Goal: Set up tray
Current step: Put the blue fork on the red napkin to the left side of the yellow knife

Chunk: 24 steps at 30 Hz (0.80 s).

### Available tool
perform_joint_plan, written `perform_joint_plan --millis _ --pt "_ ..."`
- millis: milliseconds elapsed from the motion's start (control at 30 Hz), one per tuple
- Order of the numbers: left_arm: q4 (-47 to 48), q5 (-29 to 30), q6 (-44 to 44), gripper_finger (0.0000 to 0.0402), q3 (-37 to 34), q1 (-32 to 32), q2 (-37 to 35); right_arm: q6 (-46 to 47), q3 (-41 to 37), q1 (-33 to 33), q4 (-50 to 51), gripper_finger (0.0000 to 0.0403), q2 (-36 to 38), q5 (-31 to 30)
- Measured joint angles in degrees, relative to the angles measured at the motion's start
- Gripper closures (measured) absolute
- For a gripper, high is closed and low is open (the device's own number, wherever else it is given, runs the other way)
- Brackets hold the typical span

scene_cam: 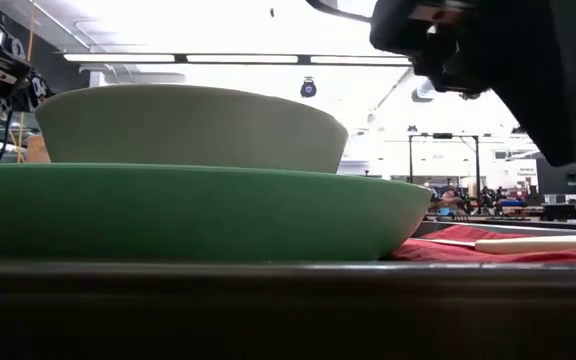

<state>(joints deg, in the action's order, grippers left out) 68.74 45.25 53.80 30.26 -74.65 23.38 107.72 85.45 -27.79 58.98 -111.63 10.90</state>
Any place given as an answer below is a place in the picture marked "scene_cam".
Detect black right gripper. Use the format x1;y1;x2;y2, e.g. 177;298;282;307
369;0;576;168

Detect cream-handled knife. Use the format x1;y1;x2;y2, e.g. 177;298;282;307
412;234;576;256

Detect red cloth napkin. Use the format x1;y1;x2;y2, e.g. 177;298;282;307
390;224;576;266

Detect grey bowl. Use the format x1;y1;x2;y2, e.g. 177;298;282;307
35;83;349;174

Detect green plate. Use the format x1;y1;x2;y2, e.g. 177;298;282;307
0;163;433;262

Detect orange mug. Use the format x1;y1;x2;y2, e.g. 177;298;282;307
25;134;52;164

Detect brown plastic tray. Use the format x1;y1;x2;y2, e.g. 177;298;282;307
0;219;576;360

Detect black computer monitor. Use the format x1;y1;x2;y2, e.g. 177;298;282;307
536;157;576;196

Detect background work desk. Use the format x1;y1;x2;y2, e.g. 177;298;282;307
425;202;576;225

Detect person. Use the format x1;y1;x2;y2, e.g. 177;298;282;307
430;185;464;217

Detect ceiling light strip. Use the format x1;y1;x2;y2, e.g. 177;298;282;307
62;52;414;68

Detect black metal background frame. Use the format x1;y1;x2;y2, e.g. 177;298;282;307
408;132;481;211

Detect grey ventilation duct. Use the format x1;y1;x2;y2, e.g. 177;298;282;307
411;79;437;104

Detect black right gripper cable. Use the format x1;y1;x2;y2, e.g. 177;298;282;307
305;0;373;25

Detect yellow extension cable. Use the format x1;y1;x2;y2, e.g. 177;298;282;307
10;0;39;164

